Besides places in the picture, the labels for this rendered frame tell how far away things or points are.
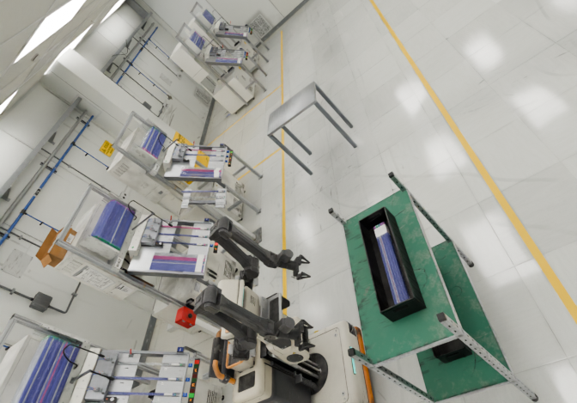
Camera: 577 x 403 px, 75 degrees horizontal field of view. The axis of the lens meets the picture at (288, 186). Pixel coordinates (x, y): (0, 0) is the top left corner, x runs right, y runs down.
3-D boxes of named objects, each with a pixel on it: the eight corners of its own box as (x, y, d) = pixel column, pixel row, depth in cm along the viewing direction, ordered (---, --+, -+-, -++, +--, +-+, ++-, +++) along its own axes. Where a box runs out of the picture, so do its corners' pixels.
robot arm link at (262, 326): (203, 287, 172) (200, 308, 164) (212, 282, 170) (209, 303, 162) (268, 323, 194) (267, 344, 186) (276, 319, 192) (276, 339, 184)
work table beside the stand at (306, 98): (357, 146, 444) (314, 100, 404) (310, 175, 475) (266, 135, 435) (353, 125, 477) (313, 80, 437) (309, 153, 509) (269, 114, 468)
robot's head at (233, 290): (216, 326, 205) (213, 311, 196) (221, 293, 221) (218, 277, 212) (243, 326, 206) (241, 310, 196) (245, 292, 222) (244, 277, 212)
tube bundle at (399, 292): (376, 229, 213) (373, 227, 211) (386, 224, 210) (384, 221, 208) (399, 310, 174) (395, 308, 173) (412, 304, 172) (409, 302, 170)
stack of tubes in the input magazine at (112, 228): (136, 211, 399) (112, 198, 385) (120, 249, 360) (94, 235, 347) (128, 217, 404) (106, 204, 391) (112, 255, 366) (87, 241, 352)
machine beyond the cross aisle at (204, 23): (270, 46, 943) (213, -17, 848) (270, 59, 881) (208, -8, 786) (233, 81, 1000) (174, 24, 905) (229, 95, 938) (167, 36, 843)
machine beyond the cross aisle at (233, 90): (269, 71, 834) (203, 2, 739) (268, 88, 772) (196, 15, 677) (227, 108, 891) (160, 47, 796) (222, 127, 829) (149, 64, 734)
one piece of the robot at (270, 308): (277, 353, 220) (251, 339, 209) (276, 310, 241) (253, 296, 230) (298, 344, 213) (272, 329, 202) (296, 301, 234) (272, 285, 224)
